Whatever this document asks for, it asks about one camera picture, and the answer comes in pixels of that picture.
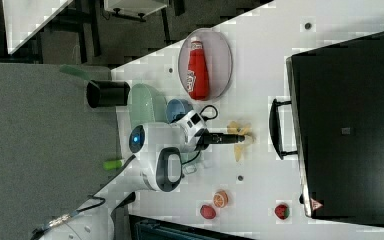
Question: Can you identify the blue bowl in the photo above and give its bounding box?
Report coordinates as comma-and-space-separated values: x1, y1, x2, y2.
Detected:
166, 99, 193, 123

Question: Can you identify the toy strawberry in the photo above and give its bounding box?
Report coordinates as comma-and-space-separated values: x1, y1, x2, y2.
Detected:
274, 204, 290, 220

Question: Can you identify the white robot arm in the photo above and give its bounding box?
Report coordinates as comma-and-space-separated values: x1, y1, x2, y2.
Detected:
129, 110, 249, 192

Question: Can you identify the toaster oven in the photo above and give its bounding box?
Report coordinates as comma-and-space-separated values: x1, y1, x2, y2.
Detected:
285, 31, 384, 227

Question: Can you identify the green toy pepper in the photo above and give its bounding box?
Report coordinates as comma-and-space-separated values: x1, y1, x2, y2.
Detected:
103, 160, 123, 171

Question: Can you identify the red toy tomato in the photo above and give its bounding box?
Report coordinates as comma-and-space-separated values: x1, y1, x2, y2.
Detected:
200, 205, 216, 219

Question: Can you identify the green perforated colander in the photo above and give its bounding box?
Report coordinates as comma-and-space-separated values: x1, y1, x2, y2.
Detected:
59, 65, 166, 127

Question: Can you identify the blue metal frame rail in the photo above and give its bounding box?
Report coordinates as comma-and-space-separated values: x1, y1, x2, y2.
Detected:
129, 215, 252, 240

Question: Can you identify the toy orange half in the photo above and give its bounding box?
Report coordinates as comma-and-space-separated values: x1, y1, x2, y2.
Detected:
213, 190, 229, 208

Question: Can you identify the black cylindrical cup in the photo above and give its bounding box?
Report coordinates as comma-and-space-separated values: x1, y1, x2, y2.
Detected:
86, 80, 130, 108

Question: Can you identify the white cabinet on wheels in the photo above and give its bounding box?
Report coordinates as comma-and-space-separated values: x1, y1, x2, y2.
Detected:
103, 0, 169, 22

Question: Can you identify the red ketchup bottle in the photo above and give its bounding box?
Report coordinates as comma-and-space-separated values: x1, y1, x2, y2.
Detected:
187, 37, 210, 100

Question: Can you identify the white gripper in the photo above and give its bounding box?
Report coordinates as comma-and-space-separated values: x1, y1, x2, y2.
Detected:
175, 110, 245, 152

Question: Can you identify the grey round plate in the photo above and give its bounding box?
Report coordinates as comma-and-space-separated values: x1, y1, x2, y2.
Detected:
178, 28, 232, 101

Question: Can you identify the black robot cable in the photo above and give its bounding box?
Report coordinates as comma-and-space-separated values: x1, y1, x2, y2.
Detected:
181, 104, 219, 166

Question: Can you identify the peeled toy banana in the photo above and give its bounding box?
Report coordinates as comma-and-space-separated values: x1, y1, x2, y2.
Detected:
227, 121, 254, 162

